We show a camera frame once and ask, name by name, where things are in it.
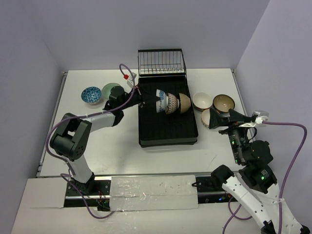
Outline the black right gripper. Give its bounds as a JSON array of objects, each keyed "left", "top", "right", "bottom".
[{"left": 208, "top": 106, "right": 253, "bottom": 162}]

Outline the blue and white floral bowl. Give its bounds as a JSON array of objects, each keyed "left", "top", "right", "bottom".
[{"left": 156, "top": 89, "right": 169, "bottom": 113}]

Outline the red lattice patterned bowl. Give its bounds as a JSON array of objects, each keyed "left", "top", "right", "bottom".
[{"left": 165, "top": 93, "right": 179, "bottom": 115}]

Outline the black bowl tan outside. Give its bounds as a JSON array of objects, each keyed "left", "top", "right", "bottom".
[{"left": 179, "top": 93, "right": 191, "bottom": 114}]

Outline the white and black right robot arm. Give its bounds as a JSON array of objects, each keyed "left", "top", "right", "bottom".
[{"left": 209, "top": 109, "right": 310, "bottom": 234}]

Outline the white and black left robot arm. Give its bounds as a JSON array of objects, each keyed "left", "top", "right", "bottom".
[{"left": 47, "top": 86, "right": 160, "bottom": 195}]

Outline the white bowl patterned rim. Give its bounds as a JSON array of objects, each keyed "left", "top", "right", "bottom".
[{"left": 201, "top": 109, "right": 211, "bottom": 128}]

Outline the brown bowl cream inside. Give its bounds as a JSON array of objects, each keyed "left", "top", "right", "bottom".
[{"left": 213, "top": 94, "right": 235, "bottom": 113}]

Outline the white bowl brown outside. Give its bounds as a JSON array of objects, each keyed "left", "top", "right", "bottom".
[{"left": 192, "top": 92, "right": 213, "bottom": 112}]

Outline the pale green bowl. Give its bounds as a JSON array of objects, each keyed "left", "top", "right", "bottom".
[{"left": 101, "top": 83, "right": 120, "bottom": 100}]

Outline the dark blue patterned bowl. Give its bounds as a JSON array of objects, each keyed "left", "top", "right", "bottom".
[{"left": 81, "top": 86, "right": 102, "bottom": 104}]

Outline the silver taped cover plate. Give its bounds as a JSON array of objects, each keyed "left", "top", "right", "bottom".
[{"left": 110, "top": 175, "right": 198, "bottom": 211}]

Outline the black wire plate rack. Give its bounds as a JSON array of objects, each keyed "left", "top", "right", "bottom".
[{"left": 137, "top": 48, "right": 187, "bottom": 77}]

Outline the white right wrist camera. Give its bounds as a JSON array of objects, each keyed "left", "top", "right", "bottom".
[{"left": 240, "top": 110, "right": 269, "bottom": 128}]

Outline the black aluminium mounting rail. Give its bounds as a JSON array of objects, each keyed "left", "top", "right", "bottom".
[{"left": 64, "top": 176, "right": 237, "bottom": 212}]

